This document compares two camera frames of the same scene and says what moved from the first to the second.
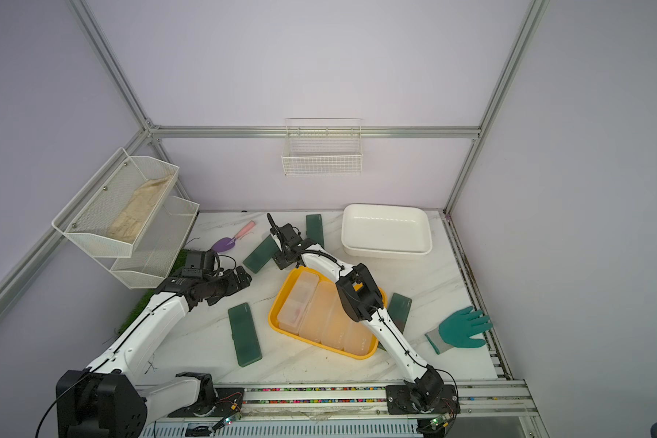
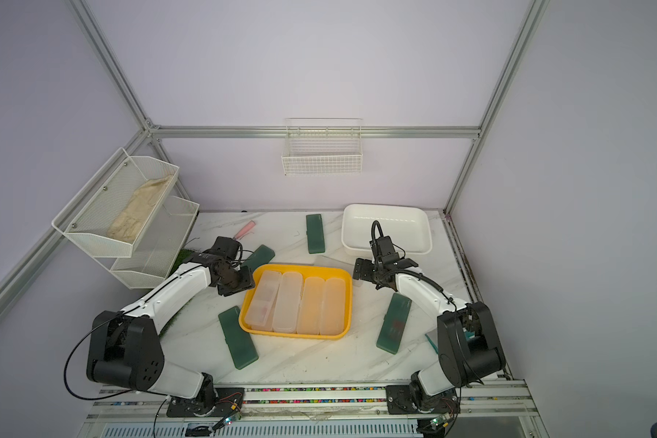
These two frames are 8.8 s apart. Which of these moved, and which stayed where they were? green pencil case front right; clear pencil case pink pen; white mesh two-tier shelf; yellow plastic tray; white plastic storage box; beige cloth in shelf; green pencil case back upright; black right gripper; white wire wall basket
Moved: black right gripper; yellow plastic tray; clear pencil case pink pen
Stayed: beige cloth in shelf; white wire wall basket; white mesh two-tier shelf; green pencil case front right; green pencil case back upright; white plastic storage box
